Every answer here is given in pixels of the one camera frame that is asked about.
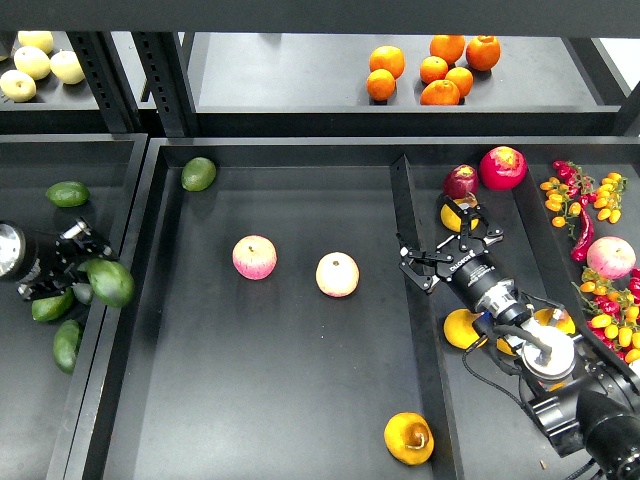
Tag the pale yellow pear middle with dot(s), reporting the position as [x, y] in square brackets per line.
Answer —
[32, 61]

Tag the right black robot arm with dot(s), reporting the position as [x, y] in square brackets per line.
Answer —
[579, 398]

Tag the pink apple right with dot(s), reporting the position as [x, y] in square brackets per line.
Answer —
[611, 257]

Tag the yellow pear right tray middle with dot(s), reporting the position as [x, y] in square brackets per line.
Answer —
[543, 317]

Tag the yellow pear tray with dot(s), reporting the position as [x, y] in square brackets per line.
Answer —
[459, 330]
[543, 317]

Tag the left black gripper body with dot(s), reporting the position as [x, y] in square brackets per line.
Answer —
[29, 255]

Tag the red chili pepper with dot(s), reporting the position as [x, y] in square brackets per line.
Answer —
[585, 238]

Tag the orange back top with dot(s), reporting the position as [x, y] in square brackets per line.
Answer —
[448, 47]

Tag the orange front bottom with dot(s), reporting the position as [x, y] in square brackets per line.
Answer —
[440, 92]

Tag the dark red apple small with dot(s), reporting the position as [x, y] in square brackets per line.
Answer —
[460, 182]

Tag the black perforated post left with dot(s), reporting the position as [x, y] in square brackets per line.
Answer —
[106, 77]

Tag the red apple large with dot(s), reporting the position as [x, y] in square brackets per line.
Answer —
[502, 168]

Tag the orange right top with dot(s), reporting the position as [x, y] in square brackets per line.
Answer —
[483, 52]

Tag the orange right middle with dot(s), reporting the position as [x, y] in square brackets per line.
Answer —
[462, 78]

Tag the green avocado at tray corner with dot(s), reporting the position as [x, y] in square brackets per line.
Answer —
[198, 174]

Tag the pink apple left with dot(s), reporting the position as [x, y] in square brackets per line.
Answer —
[254, 257]

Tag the dark green avocado upright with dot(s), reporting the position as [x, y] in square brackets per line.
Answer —
[83, 293]

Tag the pale yellow pear front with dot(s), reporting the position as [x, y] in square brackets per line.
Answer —
[18, 86]

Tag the pale yellow pear right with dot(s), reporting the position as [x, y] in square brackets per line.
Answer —
[66, 67]

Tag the mixed cherry tomato bunch lower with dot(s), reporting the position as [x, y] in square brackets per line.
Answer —
[612, 312]

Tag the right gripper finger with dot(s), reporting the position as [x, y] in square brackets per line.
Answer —
[477, 231]
[416, 266]

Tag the yellow cherry tomato bunch right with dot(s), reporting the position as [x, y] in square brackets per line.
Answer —
[609, 194]

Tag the pale pink apple centre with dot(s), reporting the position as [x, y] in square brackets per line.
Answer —
[337, 274]

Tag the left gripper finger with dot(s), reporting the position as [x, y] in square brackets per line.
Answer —
[81, 241]
[50, 286]

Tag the red cherry tomato bunch top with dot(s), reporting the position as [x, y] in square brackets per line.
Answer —
[573, 180]

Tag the orange left bottom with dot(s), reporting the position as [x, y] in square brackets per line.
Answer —
[380, 85]

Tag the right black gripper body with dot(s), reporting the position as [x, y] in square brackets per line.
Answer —
[480, 283]

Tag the black centre tray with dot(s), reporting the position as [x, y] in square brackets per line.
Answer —
[209, 375]

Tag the orange cherry tomato bunch left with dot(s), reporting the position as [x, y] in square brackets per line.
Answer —
[561, 201]

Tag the black perforated shelf post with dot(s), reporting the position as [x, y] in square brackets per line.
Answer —
[165, 67]

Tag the yellow pear right tray left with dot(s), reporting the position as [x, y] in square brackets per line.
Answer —
[459, 330]

